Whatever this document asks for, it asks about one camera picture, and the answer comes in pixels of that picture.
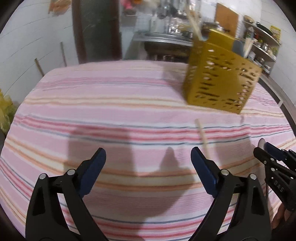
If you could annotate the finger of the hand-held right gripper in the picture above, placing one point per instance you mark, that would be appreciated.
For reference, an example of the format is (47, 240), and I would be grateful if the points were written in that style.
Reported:
(260, 154)
(274, 150)

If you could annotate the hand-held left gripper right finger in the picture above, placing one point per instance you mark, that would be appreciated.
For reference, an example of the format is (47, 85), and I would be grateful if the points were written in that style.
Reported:
(204, 171)

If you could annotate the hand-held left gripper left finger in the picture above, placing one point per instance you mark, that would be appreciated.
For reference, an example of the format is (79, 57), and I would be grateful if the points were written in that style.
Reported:
(92, 171)

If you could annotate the grey metal cutlery piece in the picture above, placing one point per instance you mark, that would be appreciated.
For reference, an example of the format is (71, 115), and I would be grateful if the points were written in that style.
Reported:
(261, 143)

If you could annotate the single wooden chopstick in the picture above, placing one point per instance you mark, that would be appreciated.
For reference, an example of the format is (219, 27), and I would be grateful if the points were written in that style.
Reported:
(203, 139)

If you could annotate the yellow perforated utensil holder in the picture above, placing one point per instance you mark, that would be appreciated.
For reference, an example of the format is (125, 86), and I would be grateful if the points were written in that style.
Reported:
(219, 76)

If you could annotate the light blue spoon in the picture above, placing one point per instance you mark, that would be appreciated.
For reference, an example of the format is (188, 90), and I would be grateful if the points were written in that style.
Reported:
(238, 47)

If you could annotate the row of hanging kitchen utensils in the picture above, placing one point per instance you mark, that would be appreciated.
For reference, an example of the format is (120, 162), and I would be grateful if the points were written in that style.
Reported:
(166, 9)

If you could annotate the person's right hand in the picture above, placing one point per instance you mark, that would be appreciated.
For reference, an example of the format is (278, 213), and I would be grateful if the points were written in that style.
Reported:
(279, 216)

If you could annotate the pink striped tablecloth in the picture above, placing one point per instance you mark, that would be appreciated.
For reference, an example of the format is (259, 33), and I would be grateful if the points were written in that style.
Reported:
(115, 111)

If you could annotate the yellow plastic bag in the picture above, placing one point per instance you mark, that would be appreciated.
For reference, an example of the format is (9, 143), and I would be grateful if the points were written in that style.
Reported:
(5, 111)

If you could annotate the wooden stick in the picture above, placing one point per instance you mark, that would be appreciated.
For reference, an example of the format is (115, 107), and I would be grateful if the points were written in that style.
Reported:
(63, 53)
(39, 67)

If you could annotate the white corner shelf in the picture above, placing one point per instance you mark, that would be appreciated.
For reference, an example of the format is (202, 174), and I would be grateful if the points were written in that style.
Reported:
(266, 32)

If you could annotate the row of condiment bottles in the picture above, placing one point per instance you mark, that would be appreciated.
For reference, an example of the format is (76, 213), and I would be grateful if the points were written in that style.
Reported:
(248, 34)

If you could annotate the black pan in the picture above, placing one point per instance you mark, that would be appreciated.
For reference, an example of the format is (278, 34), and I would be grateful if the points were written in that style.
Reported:
(263, 26)

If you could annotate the metal bowl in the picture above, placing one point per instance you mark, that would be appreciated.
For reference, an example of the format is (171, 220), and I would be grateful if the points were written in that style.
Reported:
(248, 19)

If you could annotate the wooden cutting board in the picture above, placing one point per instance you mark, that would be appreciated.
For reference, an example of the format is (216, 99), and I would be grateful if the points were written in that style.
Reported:
(227, 18)

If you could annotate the steel sink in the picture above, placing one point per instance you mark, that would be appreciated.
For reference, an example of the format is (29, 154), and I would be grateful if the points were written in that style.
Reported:
(161, 37)

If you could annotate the brown door with frosted glass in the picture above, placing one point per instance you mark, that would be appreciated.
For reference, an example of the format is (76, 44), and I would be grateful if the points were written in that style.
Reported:
(97, 30)

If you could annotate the orange plastic bag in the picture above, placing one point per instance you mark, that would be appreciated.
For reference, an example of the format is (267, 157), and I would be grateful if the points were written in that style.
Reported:
(59, 7)

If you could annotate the pink hanging item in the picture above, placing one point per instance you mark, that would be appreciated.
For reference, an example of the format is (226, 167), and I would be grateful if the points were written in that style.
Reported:
(128, 3)

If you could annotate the yellow wall poster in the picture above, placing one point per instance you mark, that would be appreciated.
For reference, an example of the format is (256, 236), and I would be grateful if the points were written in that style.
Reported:
(275, 32)

